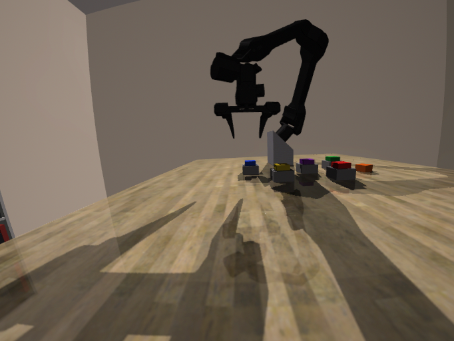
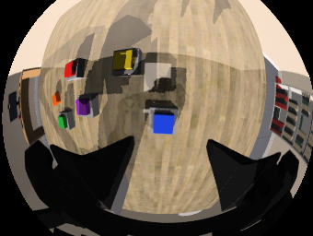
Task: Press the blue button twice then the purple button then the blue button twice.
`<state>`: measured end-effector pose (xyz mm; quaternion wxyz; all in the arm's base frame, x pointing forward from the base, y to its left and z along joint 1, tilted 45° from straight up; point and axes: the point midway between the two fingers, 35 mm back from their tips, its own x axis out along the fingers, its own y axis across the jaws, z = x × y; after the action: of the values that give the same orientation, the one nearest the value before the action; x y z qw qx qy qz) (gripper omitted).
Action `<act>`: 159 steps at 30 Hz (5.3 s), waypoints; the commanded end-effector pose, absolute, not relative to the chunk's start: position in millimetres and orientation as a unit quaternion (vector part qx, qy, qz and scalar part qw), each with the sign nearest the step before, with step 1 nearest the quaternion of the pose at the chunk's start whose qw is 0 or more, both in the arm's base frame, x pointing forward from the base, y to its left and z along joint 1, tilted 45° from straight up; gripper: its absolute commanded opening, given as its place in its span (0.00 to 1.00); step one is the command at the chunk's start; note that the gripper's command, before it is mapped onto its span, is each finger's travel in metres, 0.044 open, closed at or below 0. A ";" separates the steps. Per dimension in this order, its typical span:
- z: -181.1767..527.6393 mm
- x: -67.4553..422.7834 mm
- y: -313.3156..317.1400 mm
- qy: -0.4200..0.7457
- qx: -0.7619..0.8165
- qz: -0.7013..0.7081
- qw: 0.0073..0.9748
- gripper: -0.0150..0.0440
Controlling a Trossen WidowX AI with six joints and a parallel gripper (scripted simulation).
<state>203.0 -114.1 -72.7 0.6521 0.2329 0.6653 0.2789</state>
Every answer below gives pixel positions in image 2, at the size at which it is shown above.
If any purple button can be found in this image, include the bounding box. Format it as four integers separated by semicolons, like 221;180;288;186
75;93;99;117

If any orange block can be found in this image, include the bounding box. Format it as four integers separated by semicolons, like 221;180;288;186
52;92;60;106

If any red button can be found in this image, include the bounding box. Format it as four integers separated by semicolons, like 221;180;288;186
64;58;86;81

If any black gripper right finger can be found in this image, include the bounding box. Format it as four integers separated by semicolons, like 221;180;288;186
206;139;281;212

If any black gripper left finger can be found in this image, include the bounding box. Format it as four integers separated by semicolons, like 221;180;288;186
50;136;134;210

